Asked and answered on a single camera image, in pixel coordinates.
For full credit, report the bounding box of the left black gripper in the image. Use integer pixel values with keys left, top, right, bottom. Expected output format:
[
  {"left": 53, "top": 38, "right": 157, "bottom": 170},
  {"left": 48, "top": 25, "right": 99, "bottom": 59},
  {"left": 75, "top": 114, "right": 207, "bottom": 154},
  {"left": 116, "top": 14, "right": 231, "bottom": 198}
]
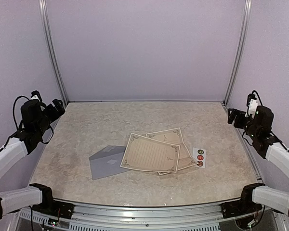
[{"left": 35, "top": 98, "right": 65, "bottom": 136}]

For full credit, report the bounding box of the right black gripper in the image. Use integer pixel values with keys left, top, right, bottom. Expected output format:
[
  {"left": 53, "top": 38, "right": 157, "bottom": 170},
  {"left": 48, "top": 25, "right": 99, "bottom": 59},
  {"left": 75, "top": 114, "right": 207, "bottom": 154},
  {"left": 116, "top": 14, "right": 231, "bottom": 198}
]
[{"left": 228, "top": 108, "right": 259, "bottom": 139}]

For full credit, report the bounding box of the beige lined letter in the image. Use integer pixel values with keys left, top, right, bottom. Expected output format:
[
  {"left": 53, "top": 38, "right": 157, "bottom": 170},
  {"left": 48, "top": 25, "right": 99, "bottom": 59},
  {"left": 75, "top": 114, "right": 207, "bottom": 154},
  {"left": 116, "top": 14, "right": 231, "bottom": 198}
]
[
  {"left": 146, "top": 128, "right": 197, "bottom": 171},
  {"left": 120, "top": 133, "right": 180, "bottom": 173}
]

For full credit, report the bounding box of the grey paper envelope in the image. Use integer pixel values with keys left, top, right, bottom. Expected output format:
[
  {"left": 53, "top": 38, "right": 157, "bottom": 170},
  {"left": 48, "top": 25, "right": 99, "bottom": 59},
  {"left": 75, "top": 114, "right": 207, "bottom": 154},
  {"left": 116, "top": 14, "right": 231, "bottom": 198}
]
[{"left": 89, "top": 145, "right": 129, "bottom": 180}]

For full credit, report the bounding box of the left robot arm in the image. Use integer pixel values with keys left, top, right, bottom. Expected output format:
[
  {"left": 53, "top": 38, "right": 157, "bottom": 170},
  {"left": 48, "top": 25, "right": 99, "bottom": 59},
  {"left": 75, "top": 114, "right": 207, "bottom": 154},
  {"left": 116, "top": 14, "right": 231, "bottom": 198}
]
[{"left": 0, "top": 96, "right": 65, "bottom": 220}]

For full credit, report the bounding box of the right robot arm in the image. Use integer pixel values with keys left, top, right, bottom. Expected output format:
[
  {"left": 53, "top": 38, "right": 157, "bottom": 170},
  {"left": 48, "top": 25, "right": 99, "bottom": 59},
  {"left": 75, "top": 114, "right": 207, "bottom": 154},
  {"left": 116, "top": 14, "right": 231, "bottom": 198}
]
[{"left": 228, "top": 105, "right": 289, "bottom": 218}]

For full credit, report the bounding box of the white sticker sheet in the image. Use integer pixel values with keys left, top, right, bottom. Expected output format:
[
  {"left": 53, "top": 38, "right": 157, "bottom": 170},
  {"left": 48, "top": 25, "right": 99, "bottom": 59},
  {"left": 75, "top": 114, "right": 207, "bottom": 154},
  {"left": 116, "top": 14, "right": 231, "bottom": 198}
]
[{"left": 192, "top": 147, "right": 206, "bottom": 168}]

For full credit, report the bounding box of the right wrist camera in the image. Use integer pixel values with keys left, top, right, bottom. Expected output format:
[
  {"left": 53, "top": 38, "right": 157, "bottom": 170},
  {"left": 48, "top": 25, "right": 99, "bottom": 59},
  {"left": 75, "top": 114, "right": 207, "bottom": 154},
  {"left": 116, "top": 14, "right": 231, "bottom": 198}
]
[{"left": 245, "top": 90, "right": 258, "bottom": 118}]

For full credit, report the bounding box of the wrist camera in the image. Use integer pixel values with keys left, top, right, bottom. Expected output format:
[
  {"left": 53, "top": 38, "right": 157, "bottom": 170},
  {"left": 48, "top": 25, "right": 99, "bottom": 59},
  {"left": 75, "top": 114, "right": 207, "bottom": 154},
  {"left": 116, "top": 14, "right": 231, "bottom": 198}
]
[
  {"left": 245, "top": 90, "right": 258, "bottom": 118},
  {"left": 30, "top": 90, "right": 43, "bottom": 102}
]

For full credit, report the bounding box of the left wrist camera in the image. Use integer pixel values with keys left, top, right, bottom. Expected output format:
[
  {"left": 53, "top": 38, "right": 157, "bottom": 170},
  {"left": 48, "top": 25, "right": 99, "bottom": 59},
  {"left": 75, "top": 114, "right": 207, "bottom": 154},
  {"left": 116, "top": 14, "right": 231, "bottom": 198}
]
[{"left": 30, "top": 90, "right": 43, "bottom": 102}]

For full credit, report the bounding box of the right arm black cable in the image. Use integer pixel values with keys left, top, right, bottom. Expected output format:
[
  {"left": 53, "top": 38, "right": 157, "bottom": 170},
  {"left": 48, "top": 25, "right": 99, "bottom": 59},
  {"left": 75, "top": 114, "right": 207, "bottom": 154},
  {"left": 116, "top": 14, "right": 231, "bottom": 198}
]
[{"left": 251, "top": 90, "right": 264, "bottom": 107}]

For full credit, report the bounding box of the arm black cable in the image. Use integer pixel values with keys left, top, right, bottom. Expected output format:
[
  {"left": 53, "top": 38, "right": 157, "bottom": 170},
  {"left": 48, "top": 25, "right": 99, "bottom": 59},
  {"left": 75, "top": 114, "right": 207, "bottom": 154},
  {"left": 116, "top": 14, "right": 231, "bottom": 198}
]
[
  {"left": 251, "top": 90, "right": 264, "bottom": 107},
  {"left": 12, "top": 95, "right": 31, "bottom": 132}
]

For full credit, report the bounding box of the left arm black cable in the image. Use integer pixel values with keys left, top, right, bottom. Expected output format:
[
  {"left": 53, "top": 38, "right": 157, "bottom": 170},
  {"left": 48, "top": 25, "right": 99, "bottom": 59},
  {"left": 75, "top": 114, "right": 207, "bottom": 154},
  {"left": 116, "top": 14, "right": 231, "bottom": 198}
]
[{"left": 12, "top": 95, "right": 31, "bottom": 132}]

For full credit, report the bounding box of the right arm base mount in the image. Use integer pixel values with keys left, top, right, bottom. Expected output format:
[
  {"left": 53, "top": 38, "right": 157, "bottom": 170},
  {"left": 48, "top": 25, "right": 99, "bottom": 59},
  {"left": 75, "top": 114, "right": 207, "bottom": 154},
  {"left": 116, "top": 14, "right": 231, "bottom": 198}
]
[{"left": 221, "top": 200, "right": 263, "bottom": 218}]

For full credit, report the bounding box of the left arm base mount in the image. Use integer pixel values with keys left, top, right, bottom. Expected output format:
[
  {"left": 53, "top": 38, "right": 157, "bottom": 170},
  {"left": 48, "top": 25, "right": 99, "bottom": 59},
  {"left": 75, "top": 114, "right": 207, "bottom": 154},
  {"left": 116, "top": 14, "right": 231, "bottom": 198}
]
[{"left": 32, "top": 200, "right": 75, "bottom": 219}]

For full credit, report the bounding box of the left aluminium frame post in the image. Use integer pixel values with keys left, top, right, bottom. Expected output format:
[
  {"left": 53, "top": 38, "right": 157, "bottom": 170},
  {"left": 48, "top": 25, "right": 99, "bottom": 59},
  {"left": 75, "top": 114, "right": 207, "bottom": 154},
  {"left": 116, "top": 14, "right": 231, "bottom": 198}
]
[{"left": 39, "top": 0, "right": 69, "bottom": 107}]

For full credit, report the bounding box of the aluminium frame post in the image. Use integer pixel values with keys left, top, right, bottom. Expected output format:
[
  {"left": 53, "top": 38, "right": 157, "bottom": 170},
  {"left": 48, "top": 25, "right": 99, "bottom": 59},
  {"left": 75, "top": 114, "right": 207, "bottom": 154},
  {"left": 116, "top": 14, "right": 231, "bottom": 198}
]
[
  {"left": 39, "top": 0, "right": 69, "bottom": 107},
  {"left": 223, "top": 0, "right": 252, "bottom": 107}
]

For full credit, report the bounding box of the right aluminium frame post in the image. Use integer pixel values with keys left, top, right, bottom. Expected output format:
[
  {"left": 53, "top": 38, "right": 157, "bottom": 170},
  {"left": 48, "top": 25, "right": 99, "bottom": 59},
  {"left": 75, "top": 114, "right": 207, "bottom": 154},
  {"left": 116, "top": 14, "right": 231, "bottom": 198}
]
[{"left": 223, "top": 0, "right": 252, "bottom": 107}]

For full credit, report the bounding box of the front aluminium rail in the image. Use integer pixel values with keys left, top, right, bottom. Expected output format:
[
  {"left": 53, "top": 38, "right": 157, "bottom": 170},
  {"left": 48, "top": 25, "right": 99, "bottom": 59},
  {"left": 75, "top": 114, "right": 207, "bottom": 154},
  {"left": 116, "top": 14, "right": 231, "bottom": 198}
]
[{"left": 13, "top": 199, "right": 284, "bottom": 231}]

